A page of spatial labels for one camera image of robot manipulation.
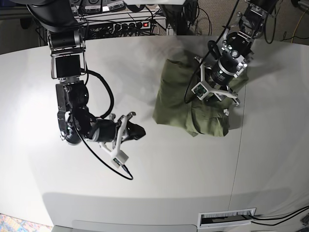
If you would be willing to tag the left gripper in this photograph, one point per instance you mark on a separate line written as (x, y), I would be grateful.
(216, 79)

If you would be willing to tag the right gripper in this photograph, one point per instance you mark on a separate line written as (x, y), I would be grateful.
(110, 134)

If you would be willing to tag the green T-shirt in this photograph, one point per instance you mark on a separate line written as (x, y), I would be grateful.
(197, 117)

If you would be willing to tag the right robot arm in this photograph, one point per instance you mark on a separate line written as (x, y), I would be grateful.
(66, 42)

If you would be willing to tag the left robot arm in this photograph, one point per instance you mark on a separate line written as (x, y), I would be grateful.
(232, 51)

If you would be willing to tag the grey table leg column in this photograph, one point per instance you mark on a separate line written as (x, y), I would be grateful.
(170, 13)

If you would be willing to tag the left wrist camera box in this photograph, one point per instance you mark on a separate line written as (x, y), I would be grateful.
(200, 91)

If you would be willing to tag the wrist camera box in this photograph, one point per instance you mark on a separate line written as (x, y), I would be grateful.
(200, 91)
(120, 159)

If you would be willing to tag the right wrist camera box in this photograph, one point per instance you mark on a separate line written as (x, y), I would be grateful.
(120, 159)

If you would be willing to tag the black power strip red switch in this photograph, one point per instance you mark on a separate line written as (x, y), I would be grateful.
(138, 26)

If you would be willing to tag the table cable grommet slot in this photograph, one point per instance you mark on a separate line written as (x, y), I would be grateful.
(225, 218)

